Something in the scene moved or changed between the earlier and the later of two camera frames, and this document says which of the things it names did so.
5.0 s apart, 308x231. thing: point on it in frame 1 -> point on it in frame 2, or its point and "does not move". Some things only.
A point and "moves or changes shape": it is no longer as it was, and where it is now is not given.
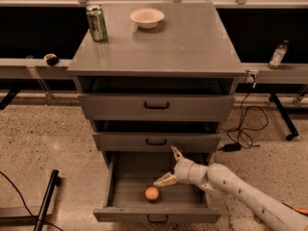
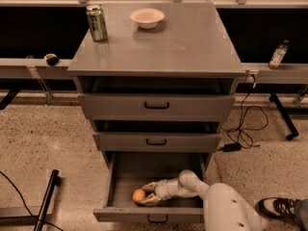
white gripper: x=183 y=171 -> x=164 y=190
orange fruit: x=151 y=192 moves or changes shape
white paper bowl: x=147 y=17 does not move
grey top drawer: x=158 y=106 does not move
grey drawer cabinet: x=165 y=77 does not move
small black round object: x=51 y=59 does not move
